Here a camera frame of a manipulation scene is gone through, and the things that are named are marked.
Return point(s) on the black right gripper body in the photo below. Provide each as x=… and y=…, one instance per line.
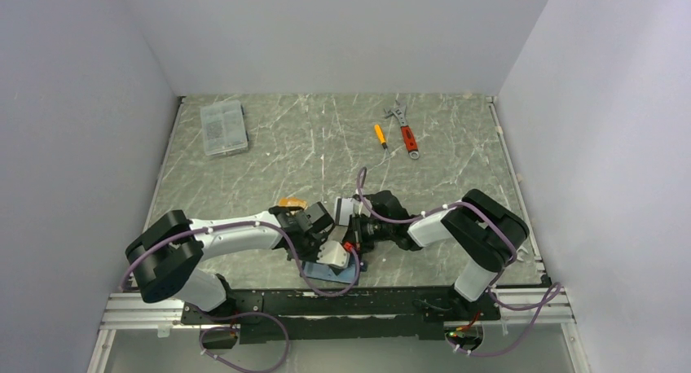
x=366, y=231

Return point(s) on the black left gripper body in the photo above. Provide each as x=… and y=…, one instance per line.
x=308, y=252

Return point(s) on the blue leather card holder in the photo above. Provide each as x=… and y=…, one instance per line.
x=326, y=273

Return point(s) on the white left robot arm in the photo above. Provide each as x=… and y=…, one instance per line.
x=164, y=259

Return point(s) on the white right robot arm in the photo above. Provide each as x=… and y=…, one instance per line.
x=483, y=228

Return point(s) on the gold card stack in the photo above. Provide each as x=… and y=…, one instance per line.
x=292, y=202

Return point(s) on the white card stack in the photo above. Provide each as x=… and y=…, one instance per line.
x=343, y=210

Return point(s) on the orange screwdriver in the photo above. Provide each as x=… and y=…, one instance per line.
x=381, y=138

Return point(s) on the red adjustable wrench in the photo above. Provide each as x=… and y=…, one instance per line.
x=399, y=112

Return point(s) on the clear plastic screw box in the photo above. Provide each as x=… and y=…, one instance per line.
x=223, y=128

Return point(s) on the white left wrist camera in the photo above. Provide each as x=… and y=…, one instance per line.
x=333, y=254

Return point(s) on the black base frame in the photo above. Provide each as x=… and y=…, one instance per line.
x=425, y=313

